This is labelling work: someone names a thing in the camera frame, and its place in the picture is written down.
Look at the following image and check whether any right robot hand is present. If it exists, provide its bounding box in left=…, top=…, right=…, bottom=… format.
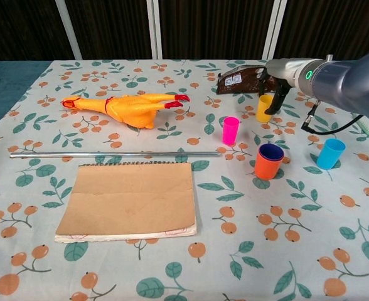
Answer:
left=256, top=58, right=301, bottom=115

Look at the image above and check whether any yellow plastic cup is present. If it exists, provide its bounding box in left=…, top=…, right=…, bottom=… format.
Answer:
left=255, top=94, right=277, bottom=123

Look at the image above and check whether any pink plastic cup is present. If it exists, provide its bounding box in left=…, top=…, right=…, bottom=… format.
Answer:
left=222, top=116, right=240, bottom=146

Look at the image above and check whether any dark blue plastic cup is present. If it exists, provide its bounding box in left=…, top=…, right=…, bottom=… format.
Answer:
left=259, top=144, right=284, bottom=161

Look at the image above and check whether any light blue plastic cup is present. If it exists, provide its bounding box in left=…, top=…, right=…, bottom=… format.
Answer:
left=316, top=138, right=346, bottom=171

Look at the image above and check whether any brown snack bag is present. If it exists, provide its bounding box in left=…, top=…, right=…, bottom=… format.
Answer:
left=216, top=64, right=282, bottom=95

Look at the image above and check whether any orange plastic cup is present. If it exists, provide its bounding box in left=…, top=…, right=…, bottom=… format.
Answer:
left=254, top=143, right=286, bottom=180

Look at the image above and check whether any floral print tablecloth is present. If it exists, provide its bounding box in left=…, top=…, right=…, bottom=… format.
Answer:
left=0, top=59, right=369, bottom=301

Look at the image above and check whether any yellow rubber chicken toy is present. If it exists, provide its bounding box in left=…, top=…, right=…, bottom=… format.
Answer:
left=61, top=92, right=191, bottom=130

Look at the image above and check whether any silver metal rod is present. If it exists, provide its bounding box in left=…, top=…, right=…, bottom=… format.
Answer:
left=9, top=150, right=222, bottom=159

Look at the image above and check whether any brown spiral notebook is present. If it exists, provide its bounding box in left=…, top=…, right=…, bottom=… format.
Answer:
left=54, top=161, right=199, bottom=245

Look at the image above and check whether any teal table cover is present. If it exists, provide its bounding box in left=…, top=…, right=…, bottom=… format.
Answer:
left=0, top=58, right=369, bottom=139

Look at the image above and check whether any white frame post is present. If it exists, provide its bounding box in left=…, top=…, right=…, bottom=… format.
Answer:
left=146, top=0, right=164, bottom=60
left=54, top=0, right=82, bottom=60
left=261, top=0, right=288, bottom=60

